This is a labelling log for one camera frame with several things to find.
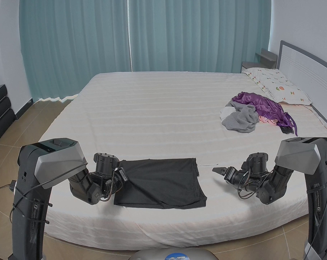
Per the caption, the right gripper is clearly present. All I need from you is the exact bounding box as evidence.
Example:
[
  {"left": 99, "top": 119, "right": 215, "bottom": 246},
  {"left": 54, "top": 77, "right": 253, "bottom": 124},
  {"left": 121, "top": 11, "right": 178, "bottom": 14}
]
[{"left": 212, "top": 166, "right": 244, "bottom": 188}]

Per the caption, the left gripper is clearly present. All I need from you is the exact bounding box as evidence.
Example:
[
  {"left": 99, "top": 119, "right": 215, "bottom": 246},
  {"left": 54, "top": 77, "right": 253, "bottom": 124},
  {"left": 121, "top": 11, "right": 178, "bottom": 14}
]
[{"left": 113, "top": 167, "right": 130, "bottom": 192}]

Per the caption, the black T-shirt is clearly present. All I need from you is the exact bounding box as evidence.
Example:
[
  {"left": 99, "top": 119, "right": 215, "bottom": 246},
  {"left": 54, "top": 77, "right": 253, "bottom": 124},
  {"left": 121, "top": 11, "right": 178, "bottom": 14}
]
[{"left": 113, "top": 158, "right": 208, "bottom": 210}]

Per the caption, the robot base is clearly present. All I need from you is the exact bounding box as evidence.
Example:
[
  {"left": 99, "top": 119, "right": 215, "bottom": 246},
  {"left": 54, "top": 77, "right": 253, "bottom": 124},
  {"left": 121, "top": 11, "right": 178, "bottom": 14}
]
[{"left": 129, "top": 249, "right": 218, "bottom": 260}]

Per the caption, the bed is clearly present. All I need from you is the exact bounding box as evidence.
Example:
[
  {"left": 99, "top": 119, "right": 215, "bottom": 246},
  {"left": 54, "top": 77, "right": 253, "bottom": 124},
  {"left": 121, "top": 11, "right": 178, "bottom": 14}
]
[{"left": 36, "top": 40, "right": 327, "bottom": 250}]

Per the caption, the grey garment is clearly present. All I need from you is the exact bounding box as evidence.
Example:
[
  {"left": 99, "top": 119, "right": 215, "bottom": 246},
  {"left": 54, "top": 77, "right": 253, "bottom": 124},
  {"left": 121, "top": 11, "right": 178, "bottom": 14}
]
[{"left": 221, "top": 102, "right": 259, "bottom": 133}]

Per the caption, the white garment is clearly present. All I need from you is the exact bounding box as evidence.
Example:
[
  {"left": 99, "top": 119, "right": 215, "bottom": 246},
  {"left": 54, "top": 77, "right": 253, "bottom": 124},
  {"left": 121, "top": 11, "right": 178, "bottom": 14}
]
[{"left": 220, "top": 107, "right": 235, "bottom": 120}]

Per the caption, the pink garment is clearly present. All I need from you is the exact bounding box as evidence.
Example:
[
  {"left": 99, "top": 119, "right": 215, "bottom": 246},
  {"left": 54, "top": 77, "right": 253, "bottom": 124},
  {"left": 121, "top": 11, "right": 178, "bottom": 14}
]
[{"left": 258, "top": 116, "right": 279, "bottom": 127}]

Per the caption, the purple satin garment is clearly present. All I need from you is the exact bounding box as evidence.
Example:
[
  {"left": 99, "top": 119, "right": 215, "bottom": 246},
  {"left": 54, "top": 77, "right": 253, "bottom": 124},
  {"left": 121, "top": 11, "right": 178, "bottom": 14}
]
[{"left": 232, "top": 92, "right": 299, "bottom": 137}]

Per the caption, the white printed pillow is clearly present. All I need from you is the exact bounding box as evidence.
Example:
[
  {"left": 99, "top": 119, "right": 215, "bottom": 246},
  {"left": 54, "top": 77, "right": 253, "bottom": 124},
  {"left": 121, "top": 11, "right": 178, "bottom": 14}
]
[{"left": 241, "top": 67, "right": 313, "bottom": 105}]

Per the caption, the grey bedside table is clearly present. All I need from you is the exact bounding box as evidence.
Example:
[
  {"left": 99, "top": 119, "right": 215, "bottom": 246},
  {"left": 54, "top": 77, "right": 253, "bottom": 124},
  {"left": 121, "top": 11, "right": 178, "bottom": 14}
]
[{"left": 242, "top": 48, "right": 278, "bottom": 70}]

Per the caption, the black cable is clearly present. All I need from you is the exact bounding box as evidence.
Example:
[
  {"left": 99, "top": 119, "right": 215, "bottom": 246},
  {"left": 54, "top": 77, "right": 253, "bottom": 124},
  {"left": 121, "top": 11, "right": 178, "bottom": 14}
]
[
  {"left": 10, "top": 162, "right": 89, "bottom": 225},
  {"left": 238, "top": 184, "right": 259, "bottom": 200},
  {"left": 0, "top": 180, "right": 18, "bottom": 193}
]

